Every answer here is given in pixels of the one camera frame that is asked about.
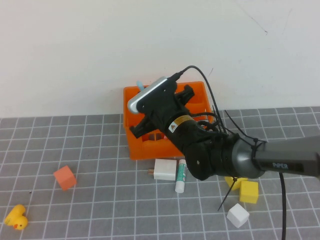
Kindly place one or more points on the orange foam cube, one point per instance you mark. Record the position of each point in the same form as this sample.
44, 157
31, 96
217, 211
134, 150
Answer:
65, 178

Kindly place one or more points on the white foam cube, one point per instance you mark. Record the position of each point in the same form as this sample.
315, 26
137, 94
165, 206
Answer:
237, 215

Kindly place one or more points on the white green glue stick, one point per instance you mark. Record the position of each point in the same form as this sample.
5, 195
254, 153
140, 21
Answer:
180, 177

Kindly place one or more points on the grey grid table mat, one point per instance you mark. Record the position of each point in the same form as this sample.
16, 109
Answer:
87, 140

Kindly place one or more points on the yellow rubber duck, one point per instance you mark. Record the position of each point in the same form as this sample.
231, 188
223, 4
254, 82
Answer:
17, 218

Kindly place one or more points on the white power adapter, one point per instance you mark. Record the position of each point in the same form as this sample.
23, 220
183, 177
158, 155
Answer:
165, 170

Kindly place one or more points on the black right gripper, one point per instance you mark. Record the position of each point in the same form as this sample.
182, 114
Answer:
162, 112

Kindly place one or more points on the yellow foam cube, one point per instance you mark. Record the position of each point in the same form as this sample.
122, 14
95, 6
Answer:
248, 192
228, 182

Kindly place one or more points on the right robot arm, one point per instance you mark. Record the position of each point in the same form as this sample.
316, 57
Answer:
275, 155

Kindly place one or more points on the light blue plastic fork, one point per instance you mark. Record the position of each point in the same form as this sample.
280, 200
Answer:
140, 85

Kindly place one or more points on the orange plastic cutlery holder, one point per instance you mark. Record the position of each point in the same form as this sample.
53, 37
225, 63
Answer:
135, 147

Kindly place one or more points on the black zip tie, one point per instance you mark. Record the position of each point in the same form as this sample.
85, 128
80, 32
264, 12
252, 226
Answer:
228, 192

